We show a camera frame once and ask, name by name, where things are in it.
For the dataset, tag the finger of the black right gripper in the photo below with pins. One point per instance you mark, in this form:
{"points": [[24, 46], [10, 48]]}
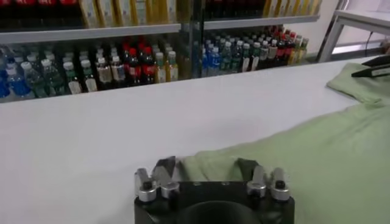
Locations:
{"points": [[381, 61], [377, 72]]}

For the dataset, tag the white metal display shelf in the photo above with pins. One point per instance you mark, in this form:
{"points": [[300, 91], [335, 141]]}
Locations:
{"points": [[259, 22], [91, 33]]}

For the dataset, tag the light green polo shirt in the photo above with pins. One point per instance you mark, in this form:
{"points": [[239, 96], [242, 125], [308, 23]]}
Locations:
{"points": [[335, 152]]}

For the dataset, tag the small green tinted water bottle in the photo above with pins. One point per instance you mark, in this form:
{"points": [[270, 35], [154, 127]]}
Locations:
{"points": [[34, 80], [53, 79], [226, 58], [237, 57]]}

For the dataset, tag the yellow drink bottle white cap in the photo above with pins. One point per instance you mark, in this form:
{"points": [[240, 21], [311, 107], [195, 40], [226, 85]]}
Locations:
{"points": [[90, 13], [267, 7], [140, 11], [314, 6], [294, 7], [123, 12], [277, 7], [173, 10], [303, 7], [106, 12], [285, 7], [157, 11]]}

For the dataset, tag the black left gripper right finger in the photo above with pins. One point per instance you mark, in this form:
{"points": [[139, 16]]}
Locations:
{"points": [[257, 182]]}

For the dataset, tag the small dark bottle white label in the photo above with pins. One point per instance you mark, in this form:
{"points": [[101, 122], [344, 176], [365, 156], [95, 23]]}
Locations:
{"points": [[255, 58], [246, 59], [90, 79], [73, 81]]}

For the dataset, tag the small yellow drink bottle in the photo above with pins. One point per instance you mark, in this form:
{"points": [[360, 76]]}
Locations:
{"points": [[296, 51], [160, 71], [303, 50], [172, 69]]}

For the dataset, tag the small blue water bottle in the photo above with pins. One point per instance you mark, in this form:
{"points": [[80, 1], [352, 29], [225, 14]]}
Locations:
{"points": [[214, 62], [3, 88], [205, 65], [18, 85]]}

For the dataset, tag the white side table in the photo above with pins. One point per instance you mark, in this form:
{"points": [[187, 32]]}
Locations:
{"points": [[359, 19]]}

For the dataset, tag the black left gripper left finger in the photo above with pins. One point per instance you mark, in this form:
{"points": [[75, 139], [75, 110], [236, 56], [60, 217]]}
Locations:
{"points": [[164, 182]]}

